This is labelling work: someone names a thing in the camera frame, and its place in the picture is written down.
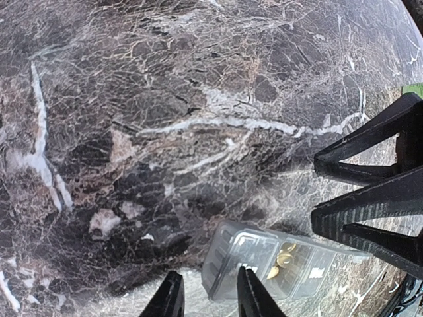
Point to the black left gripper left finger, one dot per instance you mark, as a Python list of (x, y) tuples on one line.
[(168, 300)]

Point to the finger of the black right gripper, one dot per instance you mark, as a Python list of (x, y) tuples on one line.
[(341, 220), (404, 118)]

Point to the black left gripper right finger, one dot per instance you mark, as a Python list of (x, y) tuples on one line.
[(253, 298)]

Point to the green lid pill bottle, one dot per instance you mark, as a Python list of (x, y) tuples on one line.
[(416, 88)]

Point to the clear weekly pill organizer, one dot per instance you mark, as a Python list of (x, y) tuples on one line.
[(236, 244)]

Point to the yellow capsules in organizer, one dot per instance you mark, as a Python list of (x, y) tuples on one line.
[(284, 260)]

